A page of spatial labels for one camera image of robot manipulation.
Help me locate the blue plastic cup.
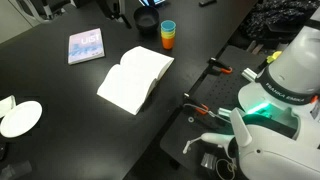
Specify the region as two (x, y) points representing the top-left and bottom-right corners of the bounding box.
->
(160, 19), (177, 33)

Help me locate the open white book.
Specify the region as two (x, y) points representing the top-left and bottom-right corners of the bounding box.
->
(96, 45), (175, 116)

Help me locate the black orange bar clamp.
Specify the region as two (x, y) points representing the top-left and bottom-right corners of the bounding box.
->
(182, 92), (210, 116)
(209, 57), (234, 75)

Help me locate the orange plastic cup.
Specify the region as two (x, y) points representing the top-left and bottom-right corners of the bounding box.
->
(161, 35), (176, 51)

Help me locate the silver metal cylinder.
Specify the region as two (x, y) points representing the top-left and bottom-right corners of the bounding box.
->
(217, 107), (233, 119)
(241, 67), (258, 83)

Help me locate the black bowl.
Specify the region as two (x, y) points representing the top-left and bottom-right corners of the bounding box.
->
(133, 5), (160, 34)

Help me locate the small clear plastic bag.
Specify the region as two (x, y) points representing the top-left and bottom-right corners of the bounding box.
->
(200, 152), (218, 170)

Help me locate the closed pale UIST book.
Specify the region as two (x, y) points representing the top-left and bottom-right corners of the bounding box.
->
(67, 27), (106, 66)

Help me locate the black stand leg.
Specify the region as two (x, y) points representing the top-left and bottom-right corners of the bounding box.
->
(95, 0), (133, 30)

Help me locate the yellow plastic clip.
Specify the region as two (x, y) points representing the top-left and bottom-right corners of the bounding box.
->
(265, 50), (283, 65)

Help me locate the black office chair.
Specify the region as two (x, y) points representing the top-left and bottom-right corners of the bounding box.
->
(18, 0), (73, 24)

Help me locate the white round plate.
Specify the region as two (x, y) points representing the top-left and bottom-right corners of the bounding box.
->
(0, 100), (43, 139)

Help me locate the black speckled cloth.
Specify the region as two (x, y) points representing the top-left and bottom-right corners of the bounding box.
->
(244, 0), (320, 40)

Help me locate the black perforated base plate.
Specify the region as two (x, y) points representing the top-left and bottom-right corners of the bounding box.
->
(159, 44), (278, 174)

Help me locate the grey thin cable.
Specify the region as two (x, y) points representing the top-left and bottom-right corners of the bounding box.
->
(183, 103), (232, 123)

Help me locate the white cable with plug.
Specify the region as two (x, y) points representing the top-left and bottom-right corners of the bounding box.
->
(182, 132), (234, 155)

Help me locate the thin string loop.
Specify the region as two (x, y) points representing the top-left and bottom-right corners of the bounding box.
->
(215, 157), (238, 176)

